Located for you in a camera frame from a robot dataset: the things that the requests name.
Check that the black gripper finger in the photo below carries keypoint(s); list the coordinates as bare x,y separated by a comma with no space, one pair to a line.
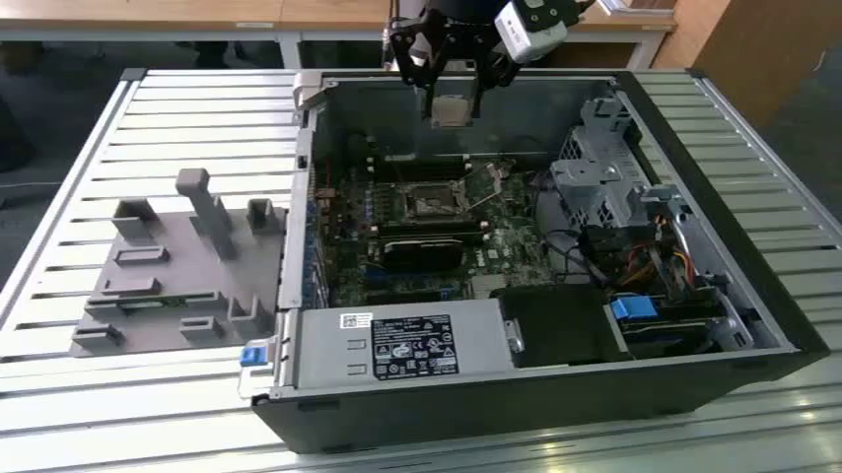
413,54
496,66

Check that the silver CPU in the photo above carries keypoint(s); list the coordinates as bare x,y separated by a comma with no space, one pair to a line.
452,110

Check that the metal locking lever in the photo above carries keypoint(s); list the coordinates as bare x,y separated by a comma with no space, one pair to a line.
397,168
488,197

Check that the black CPU socket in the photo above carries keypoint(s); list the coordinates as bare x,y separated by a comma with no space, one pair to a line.
428,204

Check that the empty black RAM slots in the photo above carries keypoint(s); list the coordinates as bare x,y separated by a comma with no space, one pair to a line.
420,170

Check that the metal disk bay cage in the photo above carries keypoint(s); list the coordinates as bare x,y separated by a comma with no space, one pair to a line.
586,182

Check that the green motherboard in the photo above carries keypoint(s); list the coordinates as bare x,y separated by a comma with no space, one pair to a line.
512,231

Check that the black RAM sticks in slots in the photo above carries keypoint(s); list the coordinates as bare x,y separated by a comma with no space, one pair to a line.
427,230

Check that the wooden desk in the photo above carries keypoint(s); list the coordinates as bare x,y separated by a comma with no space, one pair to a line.
164,17

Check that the black graphics card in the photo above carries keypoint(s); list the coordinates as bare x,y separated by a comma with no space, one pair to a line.
420,253

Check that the wooden cabinet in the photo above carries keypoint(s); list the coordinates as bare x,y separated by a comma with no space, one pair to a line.
756,44

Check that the silver heat sink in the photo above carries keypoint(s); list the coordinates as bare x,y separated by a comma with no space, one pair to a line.
490,286

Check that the blue disk carrier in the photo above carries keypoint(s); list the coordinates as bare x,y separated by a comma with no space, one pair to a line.
632,308

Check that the grey parts rack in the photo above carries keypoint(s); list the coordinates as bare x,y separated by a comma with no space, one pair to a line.
177,276

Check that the grey power supply unit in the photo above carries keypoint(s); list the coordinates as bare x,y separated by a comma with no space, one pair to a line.
328,345

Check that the green RAM stick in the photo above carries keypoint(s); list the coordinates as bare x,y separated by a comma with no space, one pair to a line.
155,301

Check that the blue case latch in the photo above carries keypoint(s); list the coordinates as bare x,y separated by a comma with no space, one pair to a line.
252,357

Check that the black PC case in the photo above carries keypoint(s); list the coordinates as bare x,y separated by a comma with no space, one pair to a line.
460,424

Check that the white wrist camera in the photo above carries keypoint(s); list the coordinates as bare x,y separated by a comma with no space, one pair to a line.
530,32

